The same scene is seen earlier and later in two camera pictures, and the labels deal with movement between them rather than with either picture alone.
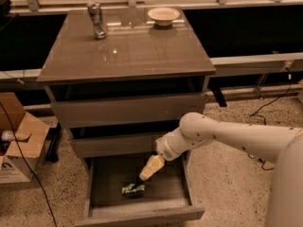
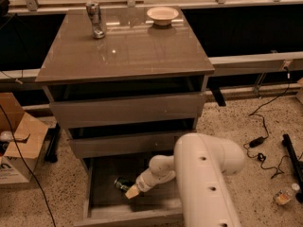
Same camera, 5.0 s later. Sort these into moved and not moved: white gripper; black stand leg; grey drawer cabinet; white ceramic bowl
Moved: white gripper
Not moved: black stand leg; grey drawer cabinet; white ceramic bowl
